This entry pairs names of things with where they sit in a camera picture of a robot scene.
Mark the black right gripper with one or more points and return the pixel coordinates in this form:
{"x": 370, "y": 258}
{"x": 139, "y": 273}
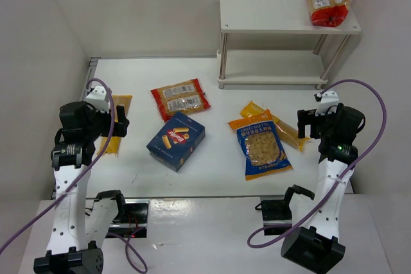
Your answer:
{"x": 307, "y": 120}

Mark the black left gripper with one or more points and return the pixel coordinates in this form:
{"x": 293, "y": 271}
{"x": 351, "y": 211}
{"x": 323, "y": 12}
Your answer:
{"x": 119, "y": 121}

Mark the yellow spaghetti bag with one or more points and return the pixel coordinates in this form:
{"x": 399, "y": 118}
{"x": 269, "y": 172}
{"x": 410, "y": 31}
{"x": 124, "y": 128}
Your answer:
{"x": 113, "y": 147}
{"x": 286, "y": 133}

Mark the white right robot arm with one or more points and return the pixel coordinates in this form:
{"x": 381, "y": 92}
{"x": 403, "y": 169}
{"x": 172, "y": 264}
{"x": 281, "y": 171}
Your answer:
{"x": 313, "y": 244}

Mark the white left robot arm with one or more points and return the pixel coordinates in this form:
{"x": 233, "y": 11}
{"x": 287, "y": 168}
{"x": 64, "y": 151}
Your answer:
{"x": 76, "y": 240}

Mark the blue Barilla pasta box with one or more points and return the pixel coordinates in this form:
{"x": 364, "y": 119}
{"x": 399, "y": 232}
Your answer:
{"x": 176, "y": 141}

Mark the red pasta bag on shelf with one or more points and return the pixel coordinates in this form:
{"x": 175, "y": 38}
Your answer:
{"x": 328, "y": 13}

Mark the white two-tier shelf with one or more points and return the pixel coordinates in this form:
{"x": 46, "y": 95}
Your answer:
{"x": 303, "y": 55}

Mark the blue orange orecchiette bag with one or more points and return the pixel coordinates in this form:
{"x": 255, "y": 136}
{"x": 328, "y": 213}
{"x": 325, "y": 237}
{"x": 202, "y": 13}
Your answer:
{"x": 261, "y": 145}

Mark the red clear macaroni bag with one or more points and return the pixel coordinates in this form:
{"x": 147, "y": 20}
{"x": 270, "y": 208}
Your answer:
{"x": 186, "y": 97}

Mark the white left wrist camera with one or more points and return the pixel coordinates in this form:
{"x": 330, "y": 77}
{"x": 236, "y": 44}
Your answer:
{"x": 99, "y": 99}

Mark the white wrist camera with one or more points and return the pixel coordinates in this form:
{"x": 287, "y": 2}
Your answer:
{"x": 99, "y": 99}
{"x": 328, "y": 102}

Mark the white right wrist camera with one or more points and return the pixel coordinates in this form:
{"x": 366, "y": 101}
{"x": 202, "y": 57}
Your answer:
{"x": 328, "y": 102}

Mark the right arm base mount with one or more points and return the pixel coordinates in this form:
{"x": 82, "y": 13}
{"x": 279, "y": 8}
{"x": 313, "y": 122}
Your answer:
{"x": 275, "y": 216}

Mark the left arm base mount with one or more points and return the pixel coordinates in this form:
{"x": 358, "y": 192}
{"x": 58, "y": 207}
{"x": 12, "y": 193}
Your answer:
{"x": 125, "y": 217}

